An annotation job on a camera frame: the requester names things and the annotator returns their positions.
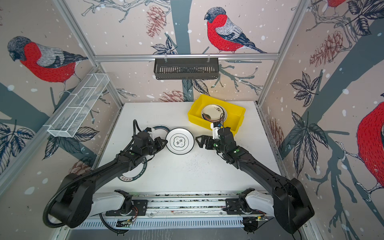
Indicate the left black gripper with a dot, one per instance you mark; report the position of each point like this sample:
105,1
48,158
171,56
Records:
160,145

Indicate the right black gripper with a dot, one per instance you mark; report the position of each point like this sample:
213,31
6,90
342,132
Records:
209,145

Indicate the cream plate with dark patch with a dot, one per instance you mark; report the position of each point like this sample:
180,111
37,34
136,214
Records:
214,113

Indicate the green lettered plate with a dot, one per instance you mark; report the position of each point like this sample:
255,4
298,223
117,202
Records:
135,173

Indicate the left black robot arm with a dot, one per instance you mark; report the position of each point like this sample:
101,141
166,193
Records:
72,203

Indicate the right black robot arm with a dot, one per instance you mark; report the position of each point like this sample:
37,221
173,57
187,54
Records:
291,205

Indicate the yellow plastic bin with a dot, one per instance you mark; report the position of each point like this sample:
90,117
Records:
234,119

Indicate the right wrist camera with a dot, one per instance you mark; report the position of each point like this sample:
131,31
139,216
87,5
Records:
216,126

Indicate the aluminium mounting rail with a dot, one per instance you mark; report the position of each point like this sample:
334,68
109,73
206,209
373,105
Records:
166,206

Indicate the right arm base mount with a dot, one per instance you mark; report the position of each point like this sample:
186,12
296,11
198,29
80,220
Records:
233,207

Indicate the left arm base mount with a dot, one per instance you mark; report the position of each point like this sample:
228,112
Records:
130,208

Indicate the black wall basket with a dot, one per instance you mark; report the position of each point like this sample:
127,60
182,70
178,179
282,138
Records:
186,69

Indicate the white wire mesh shelf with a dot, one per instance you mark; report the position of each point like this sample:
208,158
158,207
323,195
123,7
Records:
81,102

